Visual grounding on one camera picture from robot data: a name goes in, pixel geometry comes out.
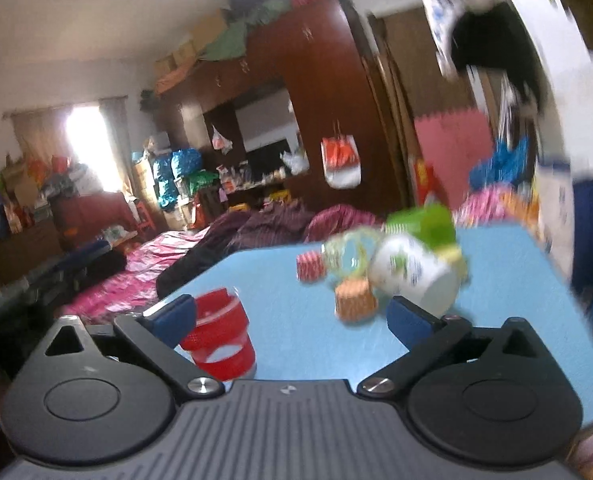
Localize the red patterned paper cup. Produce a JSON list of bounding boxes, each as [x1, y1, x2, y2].
[[296, 252, 327, 282]]

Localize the dark wooden wardrobe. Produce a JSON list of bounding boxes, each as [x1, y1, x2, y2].
[[154, 0, 407, 211]]

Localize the white plastic bag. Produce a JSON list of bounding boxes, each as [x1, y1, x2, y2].
[[281, 149, 310, 176]]

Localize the pink foam mat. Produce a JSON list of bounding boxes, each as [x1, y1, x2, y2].
[[414, 108, 497, 201]]

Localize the blue patterned bag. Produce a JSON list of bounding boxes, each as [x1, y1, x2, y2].
[[170, 147, 203, 177]]

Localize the red translucent plastic cup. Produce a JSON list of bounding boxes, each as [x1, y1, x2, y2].
[[179, 287, 257, 382]]

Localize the black cloth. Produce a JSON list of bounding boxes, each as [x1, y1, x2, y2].
[[450, 2, 549, 113]]

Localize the dark purple blanket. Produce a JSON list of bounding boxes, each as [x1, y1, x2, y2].
[[157, 202, 382, 296]]

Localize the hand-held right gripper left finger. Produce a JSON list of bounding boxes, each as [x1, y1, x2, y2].
[[45, 295, 226, 401]]

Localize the green plastic cup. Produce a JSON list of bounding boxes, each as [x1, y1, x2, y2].
[[385, 205, 458, 251]]

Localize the orange patterned paper cup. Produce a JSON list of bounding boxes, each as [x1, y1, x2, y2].
[[334, 280, 378, 323]]

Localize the dark red armchair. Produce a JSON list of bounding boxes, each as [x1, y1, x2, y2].
[[49, 191, 140, 251]]

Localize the green cloth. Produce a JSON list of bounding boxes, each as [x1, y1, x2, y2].
[[201, 22, 250, 61]]

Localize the pink patterned blanket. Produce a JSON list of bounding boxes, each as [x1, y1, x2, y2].
[[61, 230, 212, 318]]

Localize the cardboard box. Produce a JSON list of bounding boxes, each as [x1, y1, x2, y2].
[[191, 8, 230, 43]]

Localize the clear plastic bottle red cap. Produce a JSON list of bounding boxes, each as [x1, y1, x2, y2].
[[322, 228, 383, 277]]

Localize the red and white hanging bag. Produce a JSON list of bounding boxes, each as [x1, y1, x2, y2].
[[320, 134, 363, 190]]

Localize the window curtain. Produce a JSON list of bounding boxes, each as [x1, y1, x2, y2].
[[99, 96, 138, 206]]

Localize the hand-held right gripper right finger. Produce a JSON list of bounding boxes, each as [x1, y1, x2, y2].
[[357, 296, 547, 401]]

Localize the white jar with green lid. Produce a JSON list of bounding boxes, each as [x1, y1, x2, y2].
[[367, 235, 463, 317]]

